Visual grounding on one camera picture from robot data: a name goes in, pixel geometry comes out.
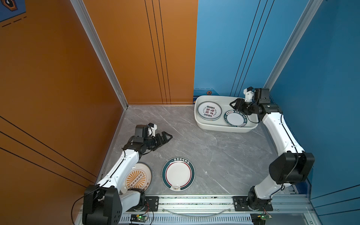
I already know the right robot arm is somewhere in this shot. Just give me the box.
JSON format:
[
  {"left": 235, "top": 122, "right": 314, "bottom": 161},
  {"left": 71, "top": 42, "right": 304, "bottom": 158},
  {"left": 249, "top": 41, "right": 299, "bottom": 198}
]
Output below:
[{"left": 230, "top": 98, "right": 315, "bottom": 211}]

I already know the green lettered plate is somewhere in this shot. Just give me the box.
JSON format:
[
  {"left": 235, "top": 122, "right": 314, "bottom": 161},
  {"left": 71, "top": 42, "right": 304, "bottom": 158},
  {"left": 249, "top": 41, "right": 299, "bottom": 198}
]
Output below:
[{"left": 224, "top": 110, "right": 248, "bottom": 127}]

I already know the white plastic bin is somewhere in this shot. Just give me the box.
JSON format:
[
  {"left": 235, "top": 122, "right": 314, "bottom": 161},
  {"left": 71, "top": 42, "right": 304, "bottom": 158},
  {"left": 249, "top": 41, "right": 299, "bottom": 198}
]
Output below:
[{"left": 194, "top": 95, "right": 259, "bottom": 133}]

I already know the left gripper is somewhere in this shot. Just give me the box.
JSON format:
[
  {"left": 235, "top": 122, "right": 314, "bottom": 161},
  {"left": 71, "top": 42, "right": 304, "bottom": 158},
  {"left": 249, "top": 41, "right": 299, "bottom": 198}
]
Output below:
[{"left": 143, "top": 131, "right": 172, "bottom": 151}]

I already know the coin pattern plate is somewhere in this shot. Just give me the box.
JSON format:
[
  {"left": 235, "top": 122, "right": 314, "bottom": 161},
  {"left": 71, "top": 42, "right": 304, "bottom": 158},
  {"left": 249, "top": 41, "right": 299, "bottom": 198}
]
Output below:
[{"left": 196, "top": 101, "right": 222, "bottom": 121}]

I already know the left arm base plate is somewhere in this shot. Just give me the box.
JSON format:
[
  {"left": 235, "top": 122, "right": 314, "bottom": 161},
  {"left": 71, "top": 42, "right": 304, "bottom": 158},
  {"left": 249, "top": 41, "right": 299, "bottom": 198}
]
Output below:
[{"left": 129, "top": 196, "right": 159, "bottom": 212}]

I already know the left circuit board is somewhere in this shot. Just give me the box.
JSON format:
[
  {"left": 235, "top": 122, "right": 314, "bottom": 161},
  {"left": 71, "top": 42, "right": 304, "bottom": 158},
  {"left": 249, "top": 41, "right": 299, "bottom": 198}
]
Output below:
[{"left": 129, "top": 214, "right": 149, "bottom": 225}]

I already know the large green red plate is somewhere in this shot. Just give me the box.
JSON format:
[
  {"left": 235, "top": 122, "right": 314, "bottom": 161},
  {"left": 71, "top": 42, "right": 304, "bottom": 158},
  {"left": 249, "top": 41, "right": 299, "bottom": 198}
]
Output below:
[{"left": 161, "top": 157, "right": 195, "bottom": 192}]

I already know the right circuit board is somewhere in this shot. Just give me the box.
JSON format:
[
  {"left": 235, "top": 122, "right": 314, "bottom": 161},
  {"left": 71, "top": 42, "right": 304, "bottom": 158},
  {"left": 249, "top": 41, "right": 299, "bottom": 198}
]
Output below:
[{"left": 257, "top": 211, "right": 273, "bottom": 225}]

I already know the aluminium front rail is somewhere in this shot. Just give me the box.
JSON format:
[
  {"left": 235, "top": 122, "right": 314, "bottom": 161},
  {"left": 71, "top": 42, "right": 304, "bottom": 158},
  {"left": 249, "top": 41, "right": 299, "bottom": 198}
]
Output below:
[{"left": 118, "top": 194, "right": 321, "bottom": 225}]

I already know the orange sunburst plate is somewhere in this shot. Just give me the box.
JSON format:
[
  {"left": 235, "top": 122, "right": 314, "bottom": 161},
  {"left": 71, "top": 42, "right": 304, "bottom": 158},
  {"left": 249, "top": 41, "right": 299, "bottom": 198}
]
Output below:
[{"left": 121, "top": 162, "right": 152, "bottom": 194}]

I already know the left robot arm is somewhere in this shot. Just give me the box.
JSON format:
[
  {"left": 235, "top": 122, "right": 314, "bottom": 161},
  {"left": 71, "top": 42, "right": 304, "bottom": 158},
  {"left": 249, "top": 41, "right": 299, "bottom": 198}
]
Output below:
[{"left": 82, "top": 131, "right": 173, "bottom": 225}]

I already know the circuit board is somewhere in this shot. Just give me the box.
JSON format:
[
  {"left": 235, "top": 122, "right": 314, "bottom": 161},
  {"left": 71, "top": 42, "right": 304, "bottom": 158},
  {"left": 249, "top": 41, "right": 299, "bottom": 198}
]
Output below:
[
  {"left": 129, "top": 214, "right": 149, "bottom": 225},
  {"left": 257, "top": 211, "right": 273, "bottom": 225}
]

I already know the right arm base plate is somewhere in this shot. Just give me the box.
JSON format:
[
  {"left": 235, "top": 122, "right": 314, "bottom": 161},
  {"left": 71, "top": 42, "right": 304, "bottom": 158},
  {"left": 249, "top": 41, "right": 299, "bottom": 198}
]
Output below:
[{"left": 232, "top": 196, "right": 273, "bottom": 212}]

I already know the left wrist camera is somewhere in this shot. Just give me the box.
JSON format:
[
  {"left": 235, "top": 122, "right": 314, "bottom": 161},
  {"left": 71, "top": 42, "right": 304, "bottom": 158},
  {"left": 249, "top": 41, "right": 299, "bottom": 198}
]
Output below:
[{"left": 135, "top": 123, "right": 157, "bottom": 139}]

